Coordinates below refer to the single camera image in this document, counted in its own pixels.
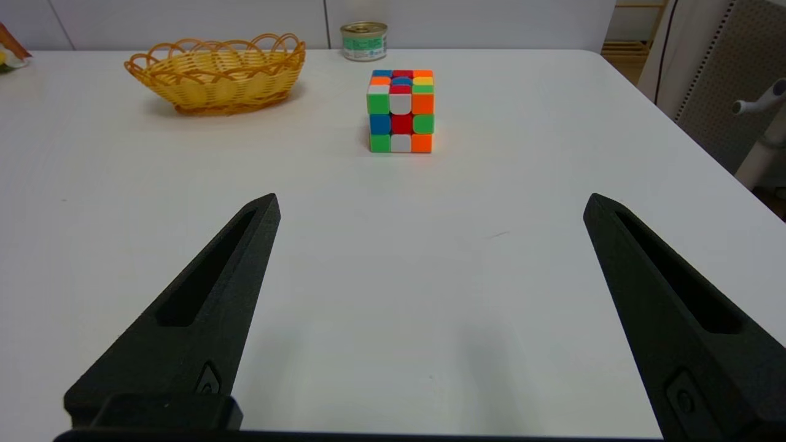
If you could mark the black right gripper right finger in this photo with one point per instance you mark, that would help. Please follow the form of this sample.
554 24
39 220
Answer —
700 331

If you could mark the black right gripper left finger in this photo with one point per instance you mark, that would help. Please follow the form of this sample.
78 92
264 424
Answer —
196 319

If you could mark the triangle waffle bread with fruit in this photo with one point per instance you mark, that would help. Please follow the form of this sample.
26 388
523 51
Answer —
11 52

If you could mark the white desk leg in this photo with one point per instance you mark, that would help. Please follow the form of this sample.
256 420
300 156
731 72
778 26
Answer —
764 153

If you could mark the yellow wicker basket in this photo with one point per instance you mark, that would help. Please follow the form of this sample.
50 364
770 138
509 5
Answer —
218 77

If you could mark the white perforated panel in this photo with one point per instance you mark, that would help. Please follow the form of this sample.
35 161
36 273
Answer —
718 73

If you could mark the multicolour puzzle cube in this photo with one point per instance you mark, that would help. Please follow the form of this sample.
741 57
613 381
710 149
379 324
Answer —
401 113

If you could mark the small green-label tin can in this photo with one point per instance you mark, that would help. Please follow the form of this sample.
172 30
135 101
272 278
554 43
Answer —
364 42

